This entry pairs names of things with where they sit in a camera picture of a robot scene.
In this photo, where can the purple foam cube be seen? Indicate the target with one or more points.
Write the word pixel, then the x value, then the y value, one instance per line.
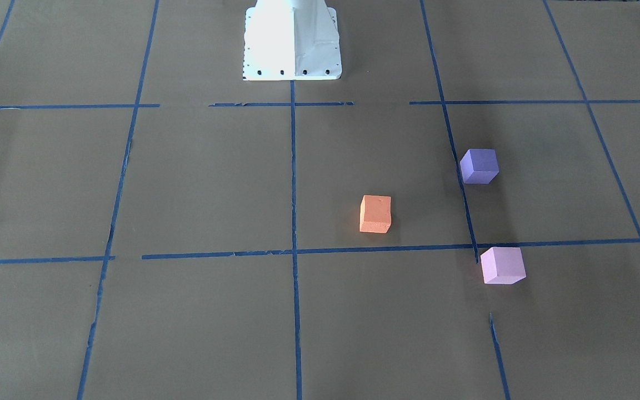
pixel 479 166

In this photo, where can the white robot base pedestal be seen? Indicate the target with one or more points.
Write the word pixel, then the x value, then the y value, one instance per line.
pixel 291 41

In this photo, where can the pink foam cube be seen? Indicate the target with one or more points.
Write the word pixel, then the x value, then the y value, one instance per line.
pixel 502 265

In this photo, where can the orange foam cube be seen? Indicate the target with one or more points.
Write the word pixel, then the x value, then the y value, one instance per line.
pixel 375 214

